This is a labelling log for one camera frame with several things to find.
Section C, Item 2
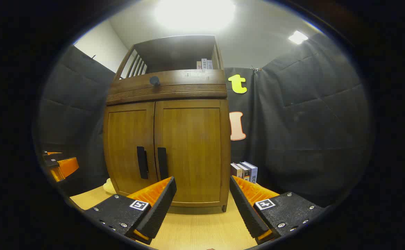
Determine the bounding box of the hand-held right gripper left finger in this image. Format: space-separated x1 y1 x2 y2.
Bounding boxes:
84 176 177 245

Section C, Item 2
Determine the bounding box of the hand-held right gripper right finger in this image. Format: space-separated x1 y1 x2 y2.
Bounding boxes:
229 175 328 244

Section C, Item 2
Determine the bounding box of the wooden shoe cabinet door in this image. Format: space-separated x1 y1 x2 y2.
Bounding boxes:
154 100 230 208
103 102 158 197

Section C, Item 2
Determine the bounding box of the brown wooden shoe cabinet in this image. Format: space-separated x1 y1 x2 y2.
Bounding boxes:
103 35 231 213

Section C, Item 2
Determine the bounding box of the pale blue book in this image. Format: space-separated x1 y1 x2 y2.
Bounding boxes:
243 161 258 184

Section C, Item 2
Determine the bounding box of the grey spine book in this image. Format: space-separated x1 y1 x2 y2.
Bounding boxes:
237 162 251 182

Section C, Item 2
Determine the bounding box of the white and purple book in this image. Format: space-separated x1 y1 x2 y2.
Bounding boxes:
231 162 243 179

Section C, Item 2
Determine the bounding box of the pale yellow object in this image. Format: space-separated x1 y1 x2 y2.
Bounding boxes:
103 178 117 195

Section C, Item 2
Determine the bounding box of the small ceiling light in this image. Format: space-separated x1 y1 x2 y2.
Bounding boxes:
288 31 309 45

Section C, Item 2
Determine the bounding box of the large ceiling light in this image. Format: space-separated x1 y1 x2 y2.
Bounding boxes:
154 0 236 32

